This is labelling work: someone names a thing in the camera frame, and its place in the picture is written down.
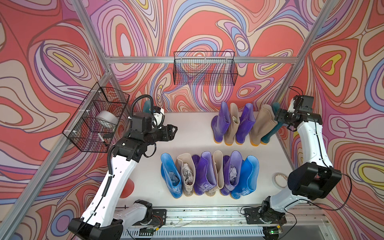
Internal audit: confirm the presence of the teal boot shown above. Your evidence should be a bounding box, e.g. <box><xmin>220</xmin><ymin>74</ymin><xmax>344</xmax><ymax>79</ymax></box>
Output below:
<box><xmin>261</xmin><ymin>102</ymin><xmax>283</xmax><ymax>145</ymax></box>
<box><xmin>143</xmin><ymin>100</ymin><xmax>153</xmax><ymax>114</ymax></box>

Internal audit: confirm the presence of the dark purple boot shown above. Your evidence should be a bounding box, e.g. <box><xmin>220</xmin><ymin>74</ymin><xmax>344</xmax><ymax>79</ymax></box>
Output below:
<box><xmin>236</xmin><ymin>103</ymin><xmax>256</xmax><ymax>145</ymax></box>
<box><xmin>211</xmin><ymin>102</ymin><xmax>231</xmax><ymax>143</ymax></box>

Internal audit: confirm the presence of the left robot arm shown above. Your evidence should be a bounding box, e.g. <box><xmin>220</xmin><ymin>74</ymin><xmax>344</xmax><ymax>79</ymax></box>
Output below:
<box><xmin>68</xmin><ymin>120</ymin><xmax>178</xmax><ymax>240</ymax></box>

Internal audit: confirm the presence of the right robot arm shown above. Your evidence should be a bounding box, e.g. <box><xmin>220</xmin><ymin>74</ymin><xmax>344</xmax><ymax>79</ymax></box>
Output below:
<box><xmin>259</xmin><ymin>109</ymin><xmax>342</xmax><ymax>222</ymax></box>

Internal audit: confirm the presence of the beige boot back right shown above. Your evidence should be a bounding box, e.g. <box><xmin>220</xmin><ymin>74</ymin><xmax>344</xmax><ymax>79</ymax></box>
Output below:
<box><xmin>250</xmin><ymin>106</ymin><xmax>266</xmax><ymax>147</ymax></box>

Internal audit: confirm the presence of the beige boot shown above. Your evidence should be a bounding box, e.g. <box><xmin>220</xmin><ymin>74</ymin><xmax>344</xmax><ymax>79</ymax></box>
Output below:
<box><xmin>224</xmin><ymin>103</ymin><xmax>240</xmax><ymax>146</ymax></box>
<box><xmin>250</xmin><ymin>106</ymin><xmax>266</xmax><ymax>147</ymax></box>
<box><xmin>176</xmin><ymin>153</ymin><xmax>196</xmax><ymax>197</ymax></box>
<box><xmin>206</xmin><ymin>151</ymin><xmax>224</xmax><ymax>197</ymax></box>

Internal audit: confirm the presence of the white tape roll in basket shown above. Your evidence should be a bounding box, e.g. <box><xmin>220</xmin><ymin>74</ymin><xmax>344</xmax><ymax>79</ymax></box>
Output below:
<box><xmin>96</xmin><ymin>111</ymin><xmax>119</xmax><ymax>128</ymax></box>

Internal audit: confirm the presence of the red cup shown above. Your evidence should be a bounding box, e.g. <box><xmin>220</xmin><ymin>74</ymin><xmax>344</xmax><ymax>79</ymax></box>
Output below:
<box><xmin>120</xmin><ymin>179</ymin><xmax>135</xmax><ymax>199</ymax></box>

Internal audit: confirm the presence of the blue boot front left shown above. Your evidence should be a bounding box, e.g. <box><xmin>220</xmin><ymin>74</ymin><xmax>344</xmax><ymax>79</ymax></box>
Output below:
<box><xmin>161</xmin><ymin>153</ymin><xmax>183</xmax><ymax>199</ymax></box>

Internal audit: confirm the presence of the blue boot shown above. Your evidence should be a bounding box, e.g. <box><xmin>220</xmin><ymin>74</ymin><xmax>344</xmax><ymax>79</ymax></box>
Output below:
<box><xmin>161</xmin><ymin>153</ymin><xmax>183</xmax><ymax>199</ymax></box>
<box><xmin>231</xmin><ymin>155</ymin><xmax>260</xmax><ymax>200</ymax></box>

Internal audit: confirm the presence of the beige boot front left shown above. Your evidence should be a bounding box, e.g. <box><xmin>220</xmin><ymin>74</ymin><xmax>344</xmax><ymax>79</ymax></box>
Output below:
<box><xmin>176</xmin><ymin>153</ymin><xmax>196</xmax><ymax>197</ymax></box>

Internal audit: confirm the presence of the beige boot back left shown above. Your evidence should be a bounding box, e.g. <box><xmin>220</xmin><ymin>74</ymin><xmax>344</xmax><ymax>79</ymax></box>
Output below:
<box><xmin>224</xmin><ymin>103</ymin><xmax>240</xmax><ymax>146</ymax></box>

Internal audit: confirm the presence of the tape roll on table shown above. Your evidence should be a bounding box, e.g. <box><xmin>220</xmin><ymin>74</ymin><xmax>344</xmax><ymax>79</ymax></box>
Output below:
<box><xmin>272</xmin><ymin>173</ymin><xmax>288</xmax><ymax>190</ymax></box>

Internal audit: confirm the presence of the purple boot front right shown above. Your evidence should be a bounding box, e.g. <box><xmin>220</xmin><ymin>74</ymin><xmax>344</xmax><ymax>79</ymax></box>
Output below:
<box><xmin>221</xmin><ymin>151</ymin><xmax>243</xmax><ymax>196</ymax></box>

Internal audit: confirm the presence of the blue boot front right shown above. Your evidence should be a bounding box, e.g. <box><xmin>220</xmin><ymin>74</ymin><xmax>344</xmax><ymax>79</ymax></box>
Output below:
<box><xmin>231</xmin><ymin>155</ymin><xmax>260</xmax><ymax>200</ymax></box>

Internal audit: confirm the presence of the purple boot front left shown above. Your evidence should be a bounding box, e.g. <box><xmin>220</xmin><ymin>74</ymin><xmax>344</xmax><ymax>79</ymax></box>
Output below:
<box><xmin>192</xmin><ymin>151</ymin><xmax>217</xmax><ymax>196</ymax></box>

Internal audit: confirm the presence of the beige boot front right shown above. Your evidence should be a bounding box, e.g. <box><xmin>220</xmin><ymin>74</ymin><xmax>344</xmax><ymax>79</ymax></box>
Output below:
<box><xmin>206</xmin><ymin>151</ymin><xmax>224</xmax><ymax>197</ymax></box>

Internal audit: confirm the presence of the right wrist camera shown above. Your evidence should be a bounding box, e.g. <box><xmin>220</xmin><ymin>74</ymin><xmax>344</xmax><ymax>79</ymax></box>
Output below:
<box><xmin>288</xmin><ymin>95</ymin><xmax>314</xmax><ymax>113</ymax></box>

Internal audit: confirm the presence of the black wire basket left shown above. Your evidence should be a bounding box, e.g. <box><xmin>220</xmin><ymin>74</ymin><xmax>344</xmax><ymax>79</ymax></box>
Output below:
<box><xmin>63</xmin><ymin>83</ymin><xmax>130</xmax><ymax>153</ymax></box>

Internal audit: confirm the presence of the black wire basket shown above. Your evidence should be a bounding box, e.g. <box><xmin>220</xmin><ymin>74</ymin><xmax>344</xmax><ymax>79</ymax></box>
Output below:
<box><xmin>63</xmin><ymin>83</ymin><xmax>130</xmax><ymax>153</ymax></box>
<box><xmin>173</xmin><ymin>50</ymin><xmax>239</xmax><ymax>86</ymax></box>

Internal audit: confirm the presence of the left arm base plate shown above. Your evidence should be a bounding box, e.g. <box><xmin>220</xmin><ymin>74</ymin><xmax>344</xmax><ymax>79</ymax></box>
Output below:
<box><xmin>137</xmin><ymin>209</ymin><xmax>167</xmax><ymax>227</ymax></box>

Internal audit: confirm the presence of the black wire basket back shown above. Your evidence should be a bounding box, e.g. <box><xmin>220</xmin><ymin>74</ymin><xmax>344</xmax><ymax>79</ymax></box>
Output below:
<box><xmin>173</xmin><ymin>50</ymin><xmax>239</xmax><ymax>86</ymax></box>

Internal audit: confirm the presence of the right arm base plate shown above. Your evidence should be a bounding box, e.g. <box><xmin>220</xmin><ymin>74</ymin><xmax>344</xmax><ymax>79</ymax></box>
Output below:
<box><xmin>240</xmin><ymin>207</ymin><xmax>287</xmax><ymax>226</ymax></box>

